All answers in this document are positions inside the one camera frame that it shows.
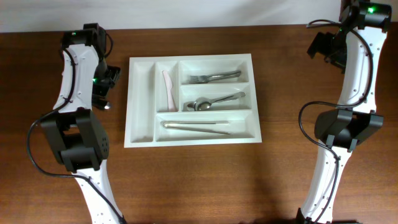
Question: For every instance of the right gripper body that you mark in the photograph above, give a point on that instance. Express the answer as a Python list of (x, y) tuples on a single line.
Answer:
[(316, 43)]

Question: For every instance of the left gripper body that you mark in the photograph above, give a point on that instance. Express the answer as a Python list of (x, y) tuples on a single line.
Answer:
[(111, 81)]

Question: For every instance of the pink plastic knife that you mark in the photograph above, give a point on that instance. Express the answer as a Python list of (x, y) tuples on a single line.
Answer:
[(169, 86)]

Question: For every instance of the metal kitchen tongs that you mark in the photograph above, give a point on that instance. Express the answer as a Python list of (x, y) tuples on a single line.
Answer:
[(196, 126)]

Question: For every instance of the large metal spoon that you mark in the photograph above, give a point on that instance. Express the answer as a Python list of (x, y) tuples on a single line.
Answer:
[(190, 106), (202, 104)]

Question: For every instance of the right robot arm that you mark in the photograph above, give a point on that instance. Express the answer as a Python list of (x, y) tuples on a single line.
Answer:
[(355, 48)]

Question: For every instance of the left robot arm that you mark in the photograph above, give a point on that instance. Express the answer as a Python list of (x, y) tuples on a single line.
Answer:
[(75, 135)]

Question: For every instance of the white plastic cutlery tray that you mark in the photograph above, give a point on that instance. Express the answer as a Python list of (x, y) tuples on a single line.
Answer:
[(147, 101)]

